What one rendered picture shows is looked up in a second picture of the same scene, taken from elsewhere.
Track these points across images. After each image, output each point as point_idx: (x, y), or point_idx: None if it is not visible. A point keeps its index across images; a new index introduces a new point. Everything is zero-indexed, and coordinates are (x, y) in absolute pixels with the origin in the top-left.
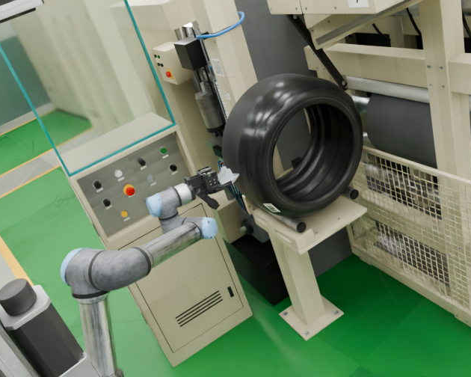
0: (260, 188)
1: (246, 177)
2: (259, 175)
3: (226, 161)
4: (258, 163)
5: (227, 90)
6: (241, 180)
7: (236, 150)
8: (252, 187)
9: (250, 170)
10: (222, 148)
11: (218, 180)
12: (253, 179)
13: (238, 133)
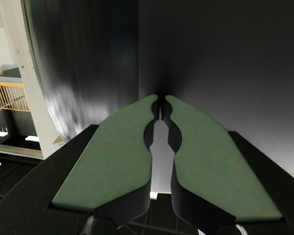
0: (31, 23)
1: (80, 99)
2: (44, 93)
3: (282, 135)
4: (59, 130)
5: None
6: (152, 62)
7: (155, 176)
8: (50, 39)
9: (64, 123)
10: None
11: (191, 219)
12: (52, 87)
13: (162, 190)
